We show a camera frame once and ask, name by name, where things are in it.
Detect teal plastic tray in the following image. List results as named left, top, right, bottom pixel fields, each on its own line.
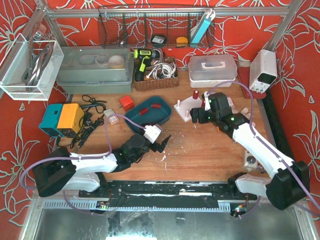
left=125, top=96, right=172, bottom=127

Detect white four-peg base plate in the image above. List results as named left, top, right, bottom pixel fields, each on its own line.
left=173, top=96, right=203, bottom=122

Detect yellow tape measure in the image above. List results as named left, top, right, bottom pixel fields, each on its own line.
left=176, top=36, right=189, bottom=48

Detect woven brown basket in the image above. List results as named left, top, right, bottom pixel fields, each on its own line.
left=133, top=69, right=180, bottom=91

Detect red mat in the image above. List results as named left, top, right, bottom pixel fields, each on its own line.
left=236, top=66, right=267, bottom=99

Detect white coiled cable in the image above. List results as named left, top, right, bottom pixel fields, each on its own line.
left=146, top=62, right=177, bottom=80

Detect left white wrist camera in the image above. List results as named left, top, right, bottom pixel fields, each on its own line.
left=143, top=124, right=162, bottom=144

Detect green yellow cordless drill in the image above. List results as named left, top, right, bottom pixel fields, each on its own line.
left=133, top=48, right=160, bottom=82

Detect clear acrylic bin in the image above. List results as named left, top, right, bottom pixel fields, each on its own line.
left=0, top=34, right=64, bottom=101

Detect blue white book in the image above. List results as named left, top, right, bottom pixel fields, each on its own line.
left=190, top=8, right=216, bottom=48

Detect white clear lidded toolbox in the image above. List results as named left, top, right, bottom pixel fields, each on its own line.
left=188, top=54, right=238, bottom=88

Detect red cube box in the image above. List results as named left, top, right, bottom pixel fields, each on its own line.
left=119, top=95, right=135, bottom=112

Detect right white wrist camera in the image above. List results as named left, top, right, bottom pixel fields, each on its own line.
left=202, top=91, right=212, bottom=111

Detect white bench power supply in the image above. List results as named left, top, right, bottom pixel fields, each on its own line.
left=249, top=49, right=277, bottom=94

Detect beige work glove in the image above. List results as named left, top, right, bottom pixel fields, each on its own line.
left=231, top=107, right=252, bottom=124

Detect white cube charger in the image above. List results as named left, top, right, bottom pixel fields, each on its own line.
left=227, top=97, right=234, bottom=108

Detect red spring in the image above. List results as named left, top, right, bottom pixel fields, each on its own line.
left=150, top=103, right=161, bottom=109
left=192, top=90, right=199, bottom=100
left=139, top=108, right=149, bottom=116

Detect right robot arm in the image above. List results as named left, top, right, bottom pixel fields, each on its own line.
left=190, top=92, right=310, bottom=210

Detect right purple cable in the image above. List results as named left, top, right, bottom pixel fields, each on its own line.
left=206, top=80, right=320, bottom=220

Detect metal L-shaped bracket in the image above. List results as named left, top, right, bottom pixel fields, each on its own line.
left=258, top=167, right=265, bottom=174

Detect black wire wall basket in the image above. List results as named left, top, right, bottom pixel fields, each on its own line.
left=97, top=4, right=215, bottom=48

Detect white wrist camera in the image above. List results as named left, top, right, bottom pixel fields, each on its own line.
left=202, top=91, right=212, bottom=111
left=143, top=124, right=162, bottom=144

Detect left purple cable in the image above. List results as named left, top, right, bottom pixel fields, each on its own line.
left=20, top=114, right=148, bottom=216

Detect purple cable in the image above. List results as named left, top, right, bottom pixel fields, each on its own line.
left=206, top=80, right=320, bottom=220
left=20, top=114, right=148, bottom=216

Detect grey coiled cable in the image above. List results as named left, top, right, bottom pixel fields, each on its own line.
left=21, top=37, right=54, bottom=92

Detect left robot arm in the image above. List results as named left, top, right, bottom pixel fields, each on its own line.
left=32, top=134, right=171, bottom=198

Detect grey plastic storage box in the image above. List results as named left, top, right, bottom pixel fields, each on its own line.
left=56, top=46, right=134, bottom=95

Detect teal power supply box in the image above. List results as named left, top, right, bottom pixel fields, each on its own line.
left=38, top=103, right=64, bottom=137

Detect black tangled cables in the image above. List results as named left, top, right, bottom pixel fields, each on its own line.
left=56, top=94, right=108, bottom=150

